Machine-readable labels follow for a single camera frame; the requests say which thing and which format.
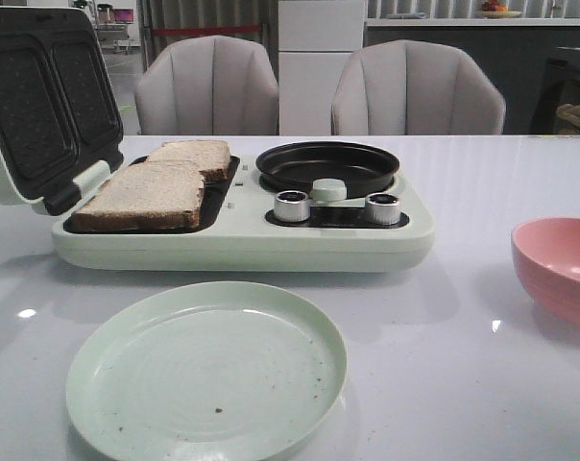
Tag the bread slice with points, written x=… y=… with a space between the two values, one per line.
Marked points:
x=158 y=195
x=211 y=156

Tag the green breakfast maker lid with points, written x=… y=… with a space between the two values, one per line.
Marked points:
x=60 y=127

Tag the pink bowl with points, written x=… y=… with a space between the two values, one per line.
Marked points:
x=546 y=256

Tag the green breakfast maker base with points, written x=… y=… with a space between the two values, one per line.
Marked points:
x=242 y=239

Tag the left silver control knob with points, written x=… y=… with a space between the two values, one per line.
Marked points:
x=291 y=206

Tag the silver control knob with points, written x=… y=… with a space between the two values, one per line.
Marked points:
x=291 y=206
x=382 y=209

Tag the black round frying pan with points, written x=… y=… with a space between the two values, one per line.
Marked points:
x=363 y=169

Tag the right silver control knob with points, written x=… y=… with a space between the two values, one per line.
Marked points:
x=382 y=209

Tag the light green plate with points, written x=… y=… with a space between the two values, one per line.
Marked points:
x=223 y=370

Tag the left grey chair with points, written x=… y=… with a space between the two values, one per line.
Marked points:
x=213 y=85

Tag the grey chair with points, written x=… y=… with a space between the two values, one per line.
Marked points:
x=213 y=85
x=408 y=87

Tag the right grey chair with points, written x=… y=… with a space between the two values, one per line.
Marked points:
x=408 y=87

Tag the white refrigerator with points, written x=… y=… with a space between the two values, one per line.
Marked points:
x=315 y=39

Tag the grey counter with white top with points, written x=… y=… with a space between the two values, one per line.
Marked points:
x=511 y=52

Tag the fruit plate on counter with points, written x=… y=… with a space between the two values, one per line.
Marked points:
x=493 y=9

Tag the dark washing machine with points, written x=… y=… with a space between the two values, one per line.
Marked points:
x=560 y=85

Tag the green pan handle knob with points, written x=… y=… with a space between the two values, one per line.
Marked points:
x=328 y=190

